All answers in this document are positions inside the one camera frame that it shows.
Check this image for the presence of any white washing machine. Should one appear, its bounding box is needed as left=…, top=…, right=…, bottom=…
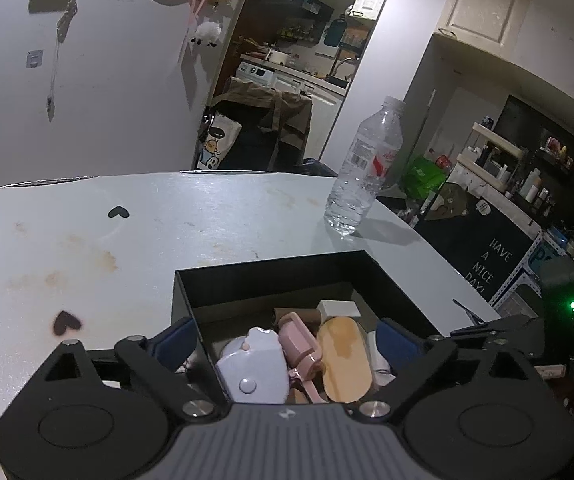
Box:
left=235, top=61, right=274, bottom=87

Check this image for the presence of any pink brush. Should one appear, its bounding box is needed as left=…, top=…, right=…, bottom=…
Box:
left=277, top=312, right=326, bottom=404

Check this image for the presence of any tan oval wooden board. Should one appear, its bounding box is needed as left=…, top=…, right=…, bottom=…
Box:
left=315, top=315, right=376, bottom=404

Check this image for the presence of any white wooden shelf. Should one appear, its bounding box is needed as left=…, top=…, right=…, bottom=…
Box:
left=454, top=121, right=529, bottom=197

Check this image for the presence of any green bag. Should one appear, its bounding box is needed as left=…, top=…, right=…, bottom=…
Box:
left=401, top=155, right=449, bottom=199

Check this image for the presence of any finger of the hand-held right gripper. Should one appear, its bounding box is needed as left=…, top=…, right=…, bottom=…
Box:
left=448, top=314, right=544, bottom=350

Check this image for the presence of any clear plastic water bottle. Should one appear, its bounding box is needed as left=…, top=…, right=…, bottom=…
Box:
left=323, top=95, right=407, bottom=237

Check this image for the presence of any black printed doormat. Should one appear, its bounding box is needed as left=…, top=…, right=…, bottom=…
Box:
left=413, top=182, right=544, bottom=307

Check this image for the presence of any green licence plate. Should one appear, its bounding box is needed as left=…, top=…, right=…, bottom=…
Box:
left=527, top=245, right=557, bottom=274

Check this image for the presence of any teal bag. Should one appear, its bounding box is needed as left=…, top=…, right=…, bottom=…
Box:
left=322, top=17, right=348, bottom=47

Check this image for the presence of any black box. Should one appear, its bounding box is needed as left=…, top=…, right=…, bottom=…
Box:
left=171, top=250, right=444, bottom=406

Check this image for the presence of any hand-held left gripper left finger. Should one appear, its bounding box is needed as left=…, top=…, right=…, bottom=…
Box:
left=42, top=316, right=224, bottom=422

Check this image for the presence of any white printed tote bag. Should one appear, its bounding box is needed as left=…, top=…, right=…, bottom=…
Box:
left=194, top=112, right=243, bottom=171

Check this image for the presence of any white perforated metal rack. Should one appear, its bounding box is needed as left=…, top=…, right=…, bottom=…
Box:
left=488, top=240, right=570, bottom=317

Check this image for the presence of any white rectangular block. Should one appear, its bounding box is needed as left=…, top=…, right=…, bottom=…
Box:
left=316, top=299, right=362, bottom=320

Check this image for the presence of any white cabinet door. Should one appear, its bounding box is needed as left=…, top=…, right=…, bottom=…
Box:
left=436, top=0, right=533, bottom=52

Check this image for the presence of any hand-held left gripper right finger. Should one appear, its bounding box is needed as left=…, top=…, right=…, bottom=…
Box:
left=352, top=317, right=539, bottom=422

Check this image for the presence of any lavender round device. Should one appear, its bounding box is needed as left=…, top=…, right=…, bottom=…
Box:
left=215, top=327, right=291, bottom=406

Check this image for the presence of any white plush sheep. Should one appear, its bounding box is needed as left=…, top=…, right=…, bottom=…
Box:
left=190, top=19, right=224, bottom=49

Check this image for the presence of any brown cylinder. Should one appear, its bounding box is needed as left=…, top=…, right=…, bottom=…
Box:
left=272, top=307, right=324, bottom=332

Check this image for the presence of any black chair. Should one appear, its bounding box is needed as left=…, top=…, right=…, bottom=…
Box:
left=206, top=80, right=314, bottom=174

